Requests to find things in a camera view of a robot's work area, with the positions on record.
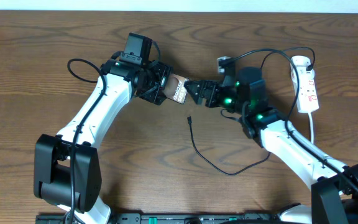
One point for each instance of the white power strip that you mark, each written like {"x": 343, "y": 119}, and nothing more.
{"x": 307, "y": 101}

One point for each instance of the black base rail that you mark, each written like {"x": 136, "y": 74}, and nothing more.
{"x": 136, "y": 218}

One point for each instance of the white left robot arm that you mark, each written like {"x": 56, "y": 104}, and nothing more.
{"x": 67, "y": 172}

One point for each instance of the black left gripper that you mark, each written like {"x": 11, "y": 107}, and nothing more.
{"x": 157, "y": 84}

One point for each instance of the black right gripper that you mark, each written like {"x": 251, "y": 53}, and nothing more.
{"x": 214, "y": 86}

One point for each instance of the bronze Galaxy smartphone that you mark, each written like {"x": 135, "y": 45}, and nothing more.
{"x": 175, "y": 90}

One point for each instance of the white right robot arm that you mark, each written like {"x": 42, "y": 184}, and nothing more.
{"x": 333, "y": 185}

